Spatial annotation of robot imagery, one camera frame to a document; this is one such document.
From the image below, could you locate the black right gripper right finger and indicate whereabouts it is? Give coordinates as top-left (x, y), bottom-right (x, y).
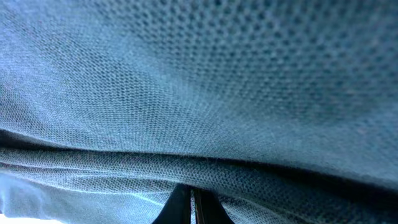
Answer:
top-left (194, 189), bottom-right (234, 224)

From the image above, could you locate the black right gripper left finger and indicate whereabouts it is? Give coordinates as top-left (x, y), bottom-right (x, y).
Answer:
top-left (152, 184), bottom-right (191, 224)

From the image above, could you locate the teal blue polo shirt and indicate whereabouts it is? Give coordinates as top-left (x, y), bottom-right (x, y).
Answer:
top-left (1, 0), bottom-right (397, 223)

